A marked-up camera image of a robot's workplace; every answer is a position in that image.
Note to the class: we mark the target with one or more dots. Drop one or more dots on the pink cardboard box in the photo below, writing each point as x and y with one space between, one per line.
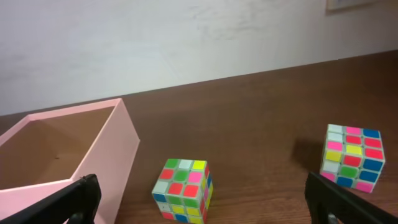
45 152

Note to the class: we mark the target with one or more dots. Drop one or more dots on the Rubik's cube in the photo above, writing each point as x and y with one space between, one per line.
183 190
353 157

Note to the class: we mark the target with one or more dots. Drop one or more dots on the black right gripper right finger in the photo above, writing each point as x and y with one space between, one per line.
325 198

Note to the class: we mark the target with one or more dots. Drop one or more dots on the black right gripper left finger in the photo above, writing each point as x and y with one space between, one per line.
76 203

